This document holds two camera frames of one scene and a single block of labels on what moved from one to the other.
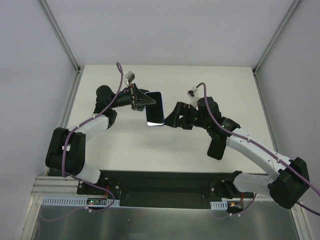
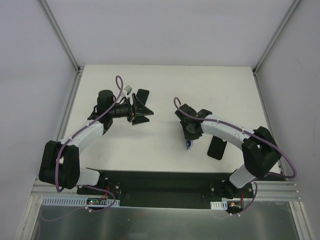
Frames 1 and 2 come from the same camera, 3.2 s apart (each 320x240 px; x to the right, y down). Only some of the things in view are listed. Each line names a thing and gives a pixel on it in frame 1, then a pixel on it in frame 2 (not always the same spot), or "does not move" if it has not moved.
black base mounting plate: (163, 188) does not move
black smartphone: (154, 112) → (189, 144)
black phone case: (216, 148) does not move
